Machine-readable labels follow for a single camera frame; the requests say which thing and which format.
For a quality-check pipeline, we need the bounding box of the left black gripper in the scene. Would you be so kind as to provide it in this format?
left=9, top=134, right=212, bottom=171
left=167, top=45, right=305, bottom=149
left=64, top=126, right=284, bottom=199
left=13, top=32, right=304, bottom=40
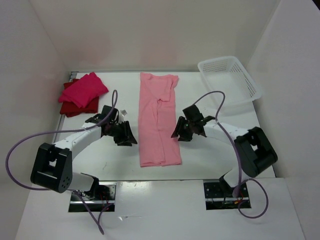
left=108, top=120, right=137, bottom=147

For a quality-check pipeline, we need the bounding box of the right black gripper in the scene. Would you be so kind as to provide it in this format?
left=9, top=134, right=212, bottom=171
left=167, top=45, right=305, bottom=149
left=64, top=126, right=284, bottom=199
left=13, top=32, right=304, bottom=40
left=171, top=115, right=195, bottom=142

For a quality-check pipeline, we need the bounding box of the light pink t-shirt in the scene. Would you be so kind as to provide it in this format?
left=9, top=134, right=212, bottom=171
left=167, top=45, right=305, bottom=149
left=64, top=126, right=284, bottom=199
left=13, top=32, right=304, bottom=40
left=138, top=72, right=182, bottom=168

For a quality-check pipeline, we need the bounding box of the red t-shirt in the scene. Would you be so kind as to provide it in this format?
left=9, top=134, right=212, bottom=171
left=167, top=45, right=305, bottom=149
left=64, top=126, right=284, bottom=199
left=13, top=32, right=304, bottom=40
left=58, top=93, right=99, bottom=118

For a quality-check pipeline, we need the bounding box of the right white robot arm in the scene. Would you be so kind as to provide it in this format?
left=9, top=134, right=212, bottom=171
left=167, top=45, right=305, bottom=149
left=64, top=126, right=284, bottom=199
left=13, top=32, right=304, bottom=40
left=171, top=105, right=278, bottom=197

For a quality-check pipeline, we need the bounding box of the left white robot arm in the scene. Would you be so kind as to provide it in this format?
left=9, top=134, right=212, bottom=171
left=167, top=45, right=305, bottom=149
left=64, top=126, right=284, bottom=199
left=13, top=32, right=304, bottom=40
left=30, top=105, right=138, bottom=200

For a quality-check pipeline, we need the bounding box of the white plastic basket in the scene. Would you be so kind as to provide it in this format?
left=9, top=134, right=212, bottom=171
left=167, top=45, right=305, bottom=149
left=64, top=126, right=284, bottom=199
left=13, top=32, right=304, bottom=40
left=197, top=56, right=263, bottom=107

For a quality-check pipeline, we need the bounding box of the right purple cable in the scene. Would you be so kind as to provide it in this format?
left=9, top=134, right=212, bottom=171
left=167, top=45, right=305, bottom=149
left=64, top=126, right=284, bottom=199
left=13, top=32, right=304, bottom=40
left=193, top=90, right=270, bottom=219

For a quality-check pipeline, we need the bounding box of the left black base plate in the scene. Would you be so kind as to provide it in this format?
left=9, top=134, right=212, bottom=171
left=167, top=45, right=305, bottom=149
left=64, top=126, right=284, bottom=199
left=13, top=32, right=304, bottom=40
left=68, top=181, right=117, bottom=213

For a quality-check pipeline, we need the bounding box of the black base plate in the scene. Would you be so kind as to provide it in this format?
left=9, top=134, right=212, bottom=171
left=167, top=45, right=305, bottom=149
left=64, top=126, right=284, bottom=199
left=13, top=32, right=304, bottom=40
left=203, top=179, right=251, bottom=210
left=68, top=181, right=117, bottom=213

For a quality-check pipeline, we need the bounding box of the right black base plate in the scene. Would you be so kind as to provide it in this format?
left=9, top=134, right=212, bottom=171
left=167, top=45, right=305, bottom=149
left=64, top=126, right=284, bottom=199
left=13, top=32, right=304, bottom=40
left=203, top=179, right=251, bottom=210

